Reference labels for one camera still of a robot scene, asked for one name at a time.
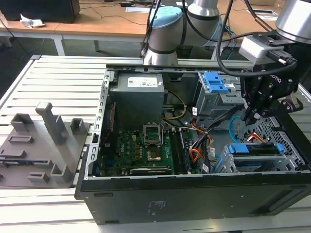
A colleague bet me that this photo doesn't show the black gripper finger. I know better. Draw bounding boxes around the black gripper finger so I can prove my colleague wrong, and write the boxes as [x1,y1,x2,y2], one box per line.
[258,94,305,120]
[240,74,264,126]

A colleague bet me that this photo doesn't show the blue disk wire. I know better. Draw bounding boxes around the blue disk wire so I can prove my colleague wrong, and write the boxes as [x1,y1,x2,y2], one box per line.
[228,115,246,147]

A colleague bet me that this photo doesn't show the hard disk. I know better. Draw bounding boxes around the hard disk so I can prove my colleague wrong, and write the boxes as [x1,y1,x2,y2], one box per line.
[225,142,284,169]

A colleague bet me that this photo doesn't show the metal disk bay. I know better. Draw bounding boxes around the metal disk bay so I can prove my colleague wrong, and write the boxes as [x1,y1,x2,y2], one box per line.
[211,142,306,173]

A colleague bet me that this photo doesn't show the metal drive cage blue latch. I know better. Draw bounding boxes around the metal drive cage blue latch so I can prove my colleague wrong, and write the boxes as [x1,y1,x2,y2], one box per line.
[196,71,247,125]

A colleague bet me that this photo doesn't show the black RAM stick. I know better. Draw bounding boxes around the black RAM stick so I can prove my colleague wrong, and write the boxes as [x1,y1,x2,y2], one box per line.
[169,130,182,175]
[179,130,191,174]

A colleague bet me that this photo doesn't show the metal CPU socket cover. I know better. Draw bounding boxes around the metal CPU socket cover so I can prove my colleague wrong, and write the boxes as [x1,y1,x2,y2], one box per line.
[143,123,163,147]

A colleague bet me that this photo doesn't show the CPU socket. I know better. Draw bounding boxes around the CPU socket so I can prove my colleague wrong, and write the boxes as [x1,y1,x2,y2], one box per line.
[145,149,163,163]

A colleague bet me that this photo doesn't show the grey power supply unit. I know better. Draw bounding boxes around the grey power supply unit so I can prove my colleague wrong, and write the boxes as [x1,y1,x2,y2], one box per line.
[108,73,166,132]

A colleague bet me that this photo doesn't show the black graphics card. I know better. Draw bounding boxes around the black graphics card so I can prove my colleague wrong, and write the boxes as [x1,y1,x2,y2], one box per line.
[130,166,172,176]

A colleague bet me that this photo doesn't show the green motherboard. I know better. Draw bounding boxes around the green motherboard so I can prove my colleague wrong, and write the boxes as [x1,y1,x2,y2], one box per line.
[101,126,209,177]

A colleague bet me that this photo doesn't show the black open PC case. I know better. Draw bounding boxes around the black open PC case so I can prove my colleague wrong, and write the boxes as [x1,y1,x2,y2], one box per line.
[74,63,311,225]

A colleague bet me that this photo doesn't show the white paper sheet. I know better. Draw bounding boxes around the white paper sheet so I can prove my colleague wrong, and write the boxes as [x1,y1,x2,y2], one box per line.
[125,6,152,13]

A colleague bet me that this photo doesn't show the grey parts rack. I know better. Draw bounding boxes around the grey parts rack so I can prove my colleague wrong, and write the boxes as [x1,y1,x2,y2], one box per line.
[0,101,92,189]

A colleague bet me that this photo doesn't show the black computer tower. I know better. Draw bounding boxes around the black computer tower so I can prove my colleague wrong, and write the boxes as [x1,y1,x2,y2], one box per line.
[0,0,81,24]

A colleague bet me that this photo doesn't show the crumpled white paper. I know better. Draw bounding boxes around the crumpled white paper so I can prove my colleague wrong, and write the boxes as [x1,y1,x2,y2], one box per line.
[19,13,46,29]

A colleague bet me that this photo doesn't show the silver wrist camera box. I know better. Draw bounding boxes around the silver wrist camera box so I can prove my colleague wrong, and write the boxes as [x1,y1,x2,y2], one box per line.
[239,33,297,67]

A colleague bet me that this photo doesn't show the black wire bundle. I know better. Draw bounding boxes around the black wire bundle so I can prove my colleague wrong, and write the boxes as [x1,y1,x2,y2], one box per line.
[191,104,246,156]

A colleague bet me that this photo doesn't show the red orange disk wire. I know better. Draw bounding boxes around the red orange disk wire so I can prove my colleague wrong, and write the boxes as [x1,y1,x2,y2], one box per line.
[247,133,267,144]

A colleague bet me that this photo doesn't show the black camera cable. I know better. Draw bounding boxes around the black camera cable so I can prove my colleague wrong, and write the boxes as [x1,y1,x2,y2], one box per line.
[215,0,256,76]

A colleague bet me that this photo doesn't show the blue cable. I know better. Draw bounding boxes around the blue cable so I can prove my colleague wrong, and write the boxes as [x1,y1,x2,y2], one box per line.
[225,24,240,60]

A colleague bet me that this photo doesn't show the yellow black power wires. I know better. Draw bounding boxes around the yellow black power wires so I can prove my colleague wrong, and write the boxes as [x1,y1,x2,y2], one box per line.
[162,91,188,121]

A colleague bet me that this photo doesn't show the orange power wire bundle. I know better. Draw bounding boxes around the orange power wire bundle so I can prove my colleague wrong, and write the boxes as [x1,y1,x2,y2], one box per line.
[190,131,214,167]

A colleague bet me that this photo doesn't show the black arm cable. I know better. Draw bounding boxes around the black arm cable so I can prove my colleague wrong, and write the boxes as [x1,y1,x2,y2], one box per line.
[140,0,162,59]

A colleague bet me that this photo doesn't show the thin red wire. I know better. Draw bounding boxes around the thin red wire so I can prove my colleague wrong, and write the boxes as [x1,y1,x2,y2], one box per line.
[106,103,116,147]

